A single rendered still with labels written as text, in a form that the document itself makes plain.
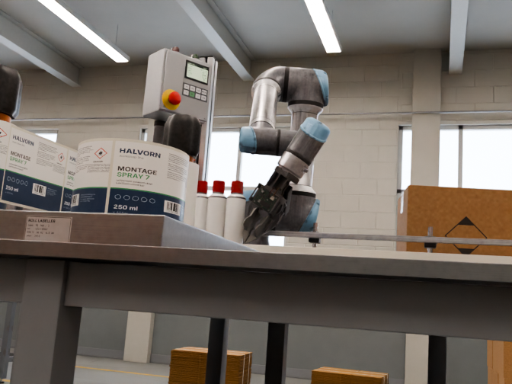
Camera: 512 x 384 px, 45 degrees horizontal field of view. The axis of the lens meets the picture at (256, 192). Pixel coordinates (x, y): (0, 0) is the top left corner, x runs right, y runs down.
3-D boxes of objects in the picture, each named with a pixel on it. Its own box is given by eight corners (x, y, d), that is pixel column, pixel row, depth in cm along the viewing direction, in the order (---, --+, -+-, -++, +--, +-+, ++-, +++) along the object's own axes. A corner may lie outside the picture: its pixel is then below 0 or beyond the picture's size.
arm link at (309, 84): (270, 232, 206) (284, 72, 211) (315, 236, 206) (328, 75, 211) (270, 231, 194) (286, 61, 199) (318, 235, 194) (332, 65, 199)
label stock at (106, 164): (95, 235, 123) (104, 163, 126) (193, 240, 120) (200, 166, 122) (47, 220, 104) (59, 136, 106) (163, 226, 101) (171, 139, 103)
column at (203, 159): (179, 276, 179) (199, 56, 191) (184, 276, 184) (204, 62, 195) (193, 276, 178) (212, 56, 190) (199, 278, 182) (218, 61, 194)
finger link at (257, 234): (240, 240, 159) (259, 209, 159) (246, 242, 164) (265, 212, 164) (249, 246, 158) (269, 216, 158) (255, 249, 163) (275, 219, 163)
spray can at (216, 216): (200, 256, 163) (206, 179, 166) (208, 257, 167) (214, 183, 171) (217, 257, 161) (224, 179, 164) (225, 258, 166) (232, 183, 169)
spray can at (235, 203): (219, 257, 161) (225, 179, 164) (224, 258, 166) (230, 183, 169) (239, 257, 160) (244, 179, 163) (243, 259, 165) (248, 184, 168)
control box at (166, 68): (141, 116, 184) (148, 55, 187) (190, 129, 194) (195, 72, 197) (159, 110, 176) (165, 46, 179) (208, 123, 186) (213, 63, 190)
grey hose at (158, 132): (145, 189, 183) (152, 120, 187) (150, 191, 186) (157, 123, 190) (156, 189, 182) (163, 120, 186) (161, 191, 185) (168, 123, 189)
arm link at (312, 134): (331, 133, 167) (334, 129, 158) (308, 168, 167) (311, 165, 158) (305, 117, 167) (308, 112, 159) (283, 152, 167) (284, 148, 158)
